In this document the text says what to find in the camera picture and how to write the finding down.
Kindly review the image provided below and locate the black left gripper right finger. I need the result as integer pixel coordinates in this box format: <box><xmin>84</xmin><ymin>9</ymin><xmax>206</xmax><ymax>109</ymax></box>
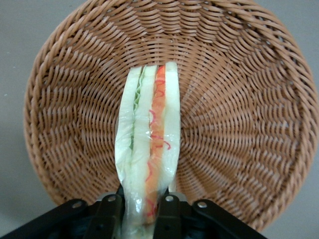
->
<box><xmin>154</xmin><ymin>193</ymin><xmax>186</xmax><ymax>239</ymax></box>

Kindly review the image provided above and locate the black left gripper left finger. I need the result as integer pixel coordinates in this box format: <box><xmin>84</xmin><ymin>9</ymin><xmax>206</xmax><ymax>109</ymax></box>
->
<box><xmin>87</xmin><ymin>193</ymin><xmax>125</xmax><ymax>239</ymax></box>

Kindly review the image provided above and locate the triangle sandwich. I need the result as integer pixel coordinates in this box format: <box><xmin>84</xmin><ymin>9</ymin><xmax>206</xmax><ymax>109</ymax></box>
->
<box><xmin>114</xmin><ymin>61</ymin><xmax>181</xmax><ymax>239</ymax></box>

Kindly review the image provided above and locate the round empty wicker basket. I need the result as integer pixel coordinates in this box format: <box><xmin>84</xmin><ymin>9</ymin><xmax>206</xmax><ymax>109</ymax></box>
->
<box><xmin>23</xmin><ymin>0</ymin><xmax>319</xmax><ymax>232</ymax></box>

